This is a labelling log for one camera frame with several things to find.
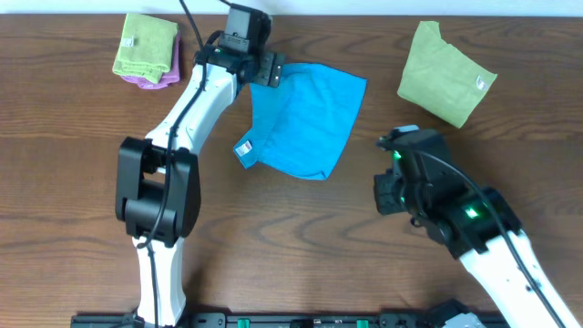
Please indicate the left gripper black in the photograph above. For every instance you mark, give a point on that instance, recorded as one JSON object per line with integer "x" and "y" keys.
{"x": 271, "y": 72}

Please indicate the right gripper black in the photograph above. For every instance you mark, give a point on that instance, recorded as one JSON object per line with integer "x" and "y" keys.
{"x": 384, "y": 184}

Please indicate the blue microfiber cloth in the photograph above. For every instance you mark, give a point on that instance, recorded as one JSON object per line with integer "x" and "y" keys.
{"x": 302, "y": 126}

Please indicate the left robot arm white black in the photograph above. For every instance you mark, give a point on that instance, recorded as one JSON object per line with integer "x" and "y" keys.
{"x": 158, "y": 189}

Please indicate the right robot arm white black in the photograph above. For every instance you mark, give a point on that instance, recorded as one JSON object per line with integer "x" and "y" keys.
{"x": 505, "y": 265}

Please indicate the pink folded cloth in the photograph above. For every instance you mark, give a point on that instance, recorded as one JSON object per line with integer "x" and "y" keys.
{"x": 173, "y": 76}

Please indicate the green cloth unfolded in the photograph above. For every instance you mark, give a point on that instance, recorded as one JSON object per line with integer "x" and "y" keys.
{"x": 441, "y": 79}

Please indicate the green folded cloth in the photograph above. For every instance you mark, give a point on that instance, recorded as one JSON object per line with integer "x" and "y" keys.
{"x": 146, "y": 47}

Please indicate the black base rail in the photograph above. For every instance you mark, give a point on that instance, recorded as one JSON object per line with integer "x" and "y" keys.
{"x": 383, "y": 320}

